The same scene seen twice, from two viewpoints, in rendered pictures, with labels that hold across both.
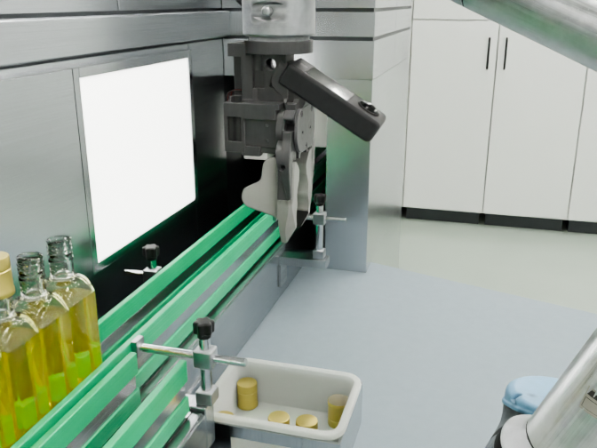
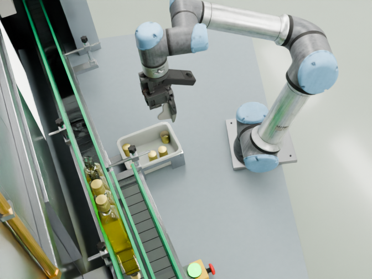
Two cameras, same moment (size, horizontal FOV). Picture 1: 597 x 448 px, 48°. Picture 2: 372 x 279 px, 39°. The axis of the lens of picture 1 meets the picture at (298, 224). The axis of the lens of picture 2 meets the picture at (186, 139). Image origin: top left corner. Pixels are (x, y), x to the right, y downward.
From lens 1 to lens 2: 1.18 m
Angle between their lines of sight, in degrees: 41
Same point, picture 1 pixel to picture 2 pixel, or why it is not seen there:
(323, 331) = (117, 97)
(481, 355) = not seen: hidden behind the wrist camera
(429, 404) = (185, 111)
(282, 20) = (164, 71)
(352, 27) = not seen: outside the picture
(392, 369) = not seen: hidden behind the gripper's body
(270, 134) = (164, 98)
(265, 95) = (156, 87)
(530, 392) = (246, 115)
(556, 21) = (239, 31)
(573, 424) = (274, 133)
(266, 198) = (166, 115)
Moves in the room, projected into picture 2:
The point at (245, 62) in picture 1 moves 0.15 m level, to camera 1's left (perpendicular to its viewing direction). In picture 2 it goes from (149, 83) to (106, 110)
